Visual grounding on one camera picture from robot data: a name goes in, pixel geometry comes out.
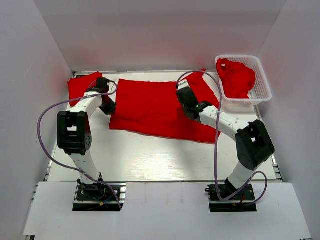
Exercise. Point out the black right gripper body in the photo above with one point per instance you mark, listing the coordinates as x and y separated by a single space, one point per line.
185 109

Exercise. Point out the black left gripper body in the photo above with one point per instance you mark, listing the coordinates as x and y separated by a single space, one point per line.
108 107

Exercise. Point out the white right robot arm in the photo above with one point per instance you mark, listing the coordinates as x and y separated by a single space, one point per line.
253 143

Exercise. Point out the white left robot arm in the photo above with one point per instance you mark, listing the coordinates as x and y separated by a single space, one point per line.
74 135

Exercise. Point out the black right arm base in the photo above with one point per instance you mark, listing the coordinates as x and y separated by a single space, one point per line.
226 201

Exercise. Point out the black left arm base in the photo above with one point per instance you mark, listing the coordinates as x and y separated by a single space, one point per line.
97 197

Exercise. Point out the folded red t-shirt stack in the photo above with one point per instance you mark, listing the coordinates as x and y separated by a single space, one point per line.
78 86

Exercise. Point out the crumpled red t-shirt in basket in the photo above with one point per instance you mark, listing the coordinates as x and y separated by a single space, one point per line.
237 79

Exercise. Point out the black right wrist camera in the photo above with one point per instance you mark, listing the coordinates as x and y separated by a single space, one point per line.
186 98

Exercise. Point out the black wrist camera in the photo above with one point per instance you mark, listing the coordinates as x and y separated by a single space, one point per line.
102 85
186 98

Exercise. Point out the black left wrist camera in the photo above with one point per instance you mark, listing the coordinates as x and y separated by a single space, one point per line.
102 85

